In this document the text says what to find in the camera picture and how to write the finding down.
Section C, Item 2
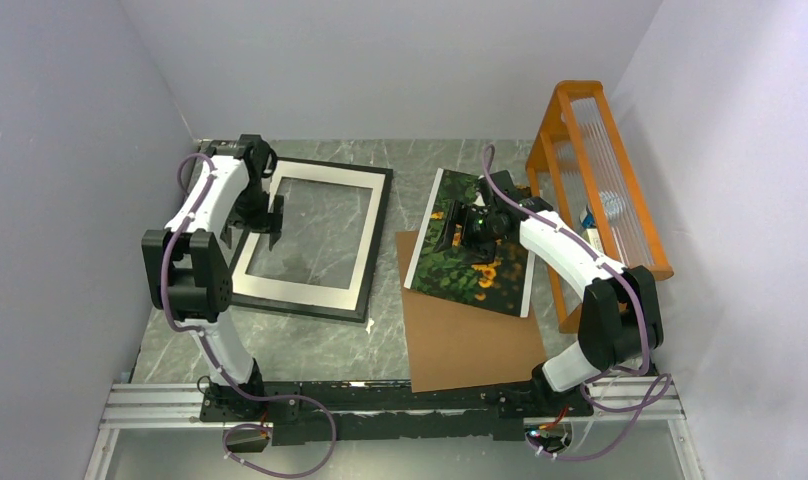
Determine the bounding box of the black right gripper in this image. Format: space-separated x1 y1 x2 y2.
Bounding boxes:
434 200 500 265

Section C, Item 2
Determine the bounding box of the sunflower photo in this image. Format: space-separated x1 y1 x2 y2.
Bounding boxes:
404 168 534 317

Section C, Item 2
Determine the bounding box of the white mat backing board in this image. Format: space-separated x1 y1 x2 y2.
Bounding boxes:
230 160 391 313

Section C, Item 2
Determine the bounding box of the clear acrylic sheet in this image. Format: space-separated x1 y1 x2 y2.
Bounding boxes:
246 178 372 289

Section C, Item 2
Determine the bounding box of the black picture frame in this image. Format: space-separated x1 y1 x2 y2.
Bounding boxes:
228 156 395 325

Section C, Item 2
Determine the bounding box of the brown backing board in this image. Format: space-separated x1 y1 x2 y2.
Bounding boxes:
401 247 547 393

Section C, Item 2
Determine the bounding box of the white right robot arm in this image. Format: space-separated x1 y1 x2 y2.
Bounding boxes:
435 171 663 415

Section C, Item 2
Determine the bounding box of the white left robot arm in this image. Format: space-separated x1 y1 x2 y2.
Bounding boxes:
141 134 284 420

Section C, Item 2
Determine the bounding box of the orange wooden shelf rack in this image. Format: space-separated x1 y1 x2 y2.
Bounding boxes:
525 80 675 335

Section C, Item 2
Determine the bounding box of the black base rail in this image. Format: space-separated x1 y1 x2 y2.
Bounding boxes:
199 380 593 446

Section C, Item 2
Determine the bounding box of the aluminium table rail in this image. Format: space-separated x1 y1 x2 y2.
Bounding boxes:
87 377 704 479

